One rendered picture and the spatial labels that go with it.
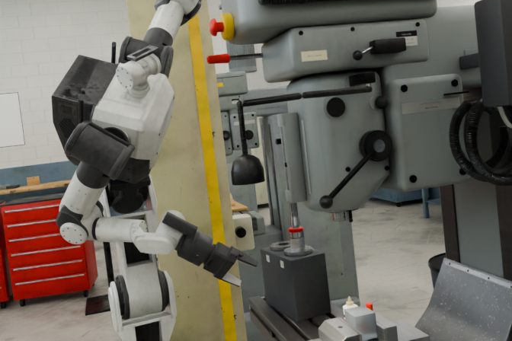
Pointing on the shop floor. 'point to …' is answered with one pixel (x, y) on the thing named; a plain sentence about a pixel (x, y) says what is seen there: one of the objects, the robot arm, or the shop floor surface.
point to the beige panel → (193, 174)
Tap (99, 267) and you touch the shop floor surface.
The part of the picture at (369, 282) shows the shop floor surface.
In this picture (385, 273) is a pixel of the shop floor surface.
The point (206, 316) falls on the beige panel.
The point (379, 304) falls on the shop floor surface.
